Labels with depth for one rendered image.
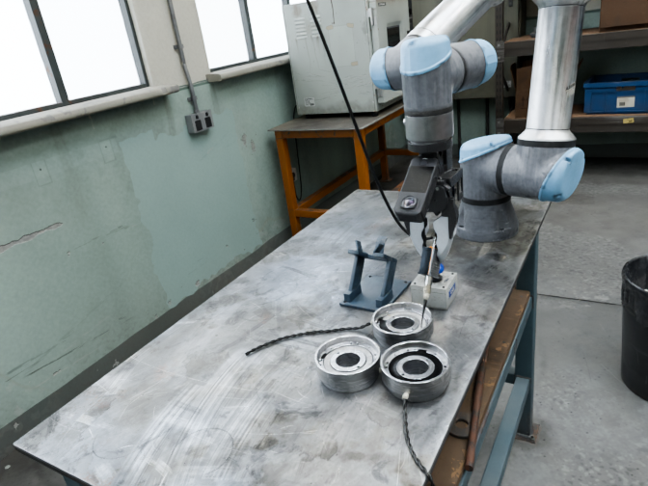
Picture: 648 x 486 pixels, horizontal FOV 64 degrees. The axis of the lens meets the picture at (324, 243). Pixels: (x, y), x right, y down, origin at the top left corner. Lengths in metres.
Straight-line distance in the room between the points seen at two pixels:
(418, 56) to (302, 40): 2.40
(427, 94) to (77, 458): 0.74
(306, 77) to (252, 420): 2.60
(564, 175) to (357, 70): 2.03
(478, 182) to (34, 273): 1.67
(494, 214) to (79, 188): 1.66
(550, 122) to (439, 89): 0.41
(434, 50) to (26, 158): 1.71
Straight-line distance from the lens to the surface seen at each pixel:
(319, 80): 3.16
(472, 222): 1.28
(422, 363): 0.84
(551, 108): 1.18
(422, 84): 0.81
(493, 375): 1.26
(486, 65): 0.92
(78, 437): 0.92
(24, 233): 2.22
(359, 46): 3.02
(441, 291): 0.99
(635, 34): 4.06
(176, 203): 2.67
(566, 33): 1.18
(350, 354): 0.87
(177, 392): 0.92
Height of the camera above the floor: 1.33
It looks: 23 degrees down
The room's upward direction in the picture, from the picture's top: 8 degrees counter-clockwise
